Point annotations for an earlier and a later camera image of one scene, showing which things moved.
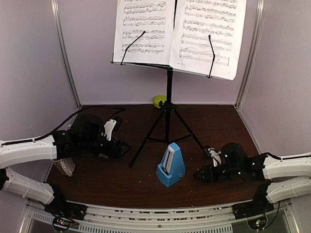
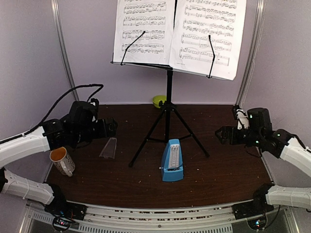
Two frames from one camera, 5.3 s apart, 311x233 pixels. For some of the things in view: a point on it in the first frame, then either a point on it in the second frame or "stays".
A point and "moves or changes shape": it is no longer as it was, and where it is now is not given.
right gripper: (207, 170) to (225, 129)
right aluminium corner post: (259, 23) stays
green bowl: (156, 99) stays
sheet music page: (191, 51) stays
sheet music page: (155, 17) stays
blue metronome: (171, 169) moves or changes shape
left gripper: (114, 151) to (111, 131)
